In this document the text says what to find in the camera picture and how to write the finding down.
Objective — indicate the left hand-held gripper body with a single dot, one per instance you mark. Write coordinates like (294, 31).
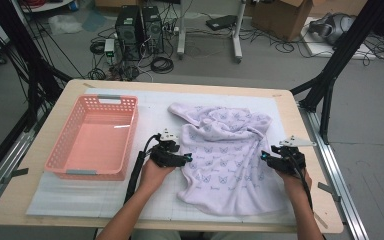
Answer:
(165, 158)

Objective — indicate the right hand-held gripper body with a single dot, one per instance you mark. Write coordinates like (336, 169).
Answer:
(290, 163)

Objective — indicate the lilac printed towel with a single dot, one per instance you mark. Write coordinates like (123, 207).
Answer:
(226, 166)

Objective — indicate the pink plastic basket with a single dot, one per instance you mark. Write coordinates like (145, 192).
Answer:
(93, 146)

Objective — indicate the person's right hand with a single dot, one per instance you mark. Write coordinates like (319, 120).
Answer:
(296, 185)

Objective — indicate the person's left hand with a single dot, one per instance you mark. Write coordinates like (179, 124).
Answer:
(151, 180)

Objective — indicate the brown tape piece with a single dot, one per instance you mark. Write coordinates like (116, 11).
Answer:
(88, 85)
(276, 95)

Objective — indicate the beige tape strip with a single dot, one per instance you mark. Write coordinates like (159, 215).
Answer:
(320, 219)

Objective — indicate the white floor board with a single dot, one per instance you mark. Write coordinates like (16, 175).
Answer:
(320, 50)

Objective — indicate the white rolling stand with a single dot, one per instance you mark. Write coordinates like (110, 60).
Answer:
(181, 33)

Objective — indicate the white power strip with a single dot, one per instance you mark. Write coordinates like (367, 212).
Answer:
(173, 30)

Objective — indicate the small white box green light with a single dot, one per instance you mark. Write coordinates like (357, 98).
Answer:
(109, 46)

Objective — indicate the black computer tower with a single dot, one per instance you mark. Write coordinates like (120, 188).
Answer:
(153, 26)
(128, 30)

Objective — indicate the black flat box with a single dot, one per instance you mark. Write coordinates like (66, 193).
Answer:
(220, 22)

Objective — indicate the large open cardboard box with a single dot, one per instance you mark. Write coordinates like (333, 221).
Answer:
(280, 16)

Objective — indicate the grey rounded device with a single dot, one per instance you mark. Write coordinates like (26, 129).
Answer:
(333, 26)

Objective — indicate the teal sheet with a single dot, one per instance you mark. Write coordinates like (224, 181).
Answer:
(95, 20)

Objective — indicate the brown cardboard box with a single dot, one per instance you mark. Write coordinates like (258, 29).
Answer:
(340, 5)
(113, 2)

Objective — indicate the clear plastic bag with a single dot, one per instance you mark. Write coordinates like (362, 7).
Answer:
(63, 24)

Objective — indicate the white round table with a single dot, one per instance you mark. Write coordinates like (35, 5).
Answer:
(53, 6)

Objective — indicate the aluminium rail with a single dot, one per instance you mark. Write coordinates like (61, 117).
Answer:
(328, 160)
(6, 166)

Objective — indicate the grey rail bracket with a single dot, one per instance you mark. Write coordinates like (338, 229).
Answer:
(326, 188)
(20, 172)

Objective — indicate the black metal stand frame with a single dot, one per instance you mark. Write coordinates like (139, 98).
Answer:
(343, 50)
(30, 60)

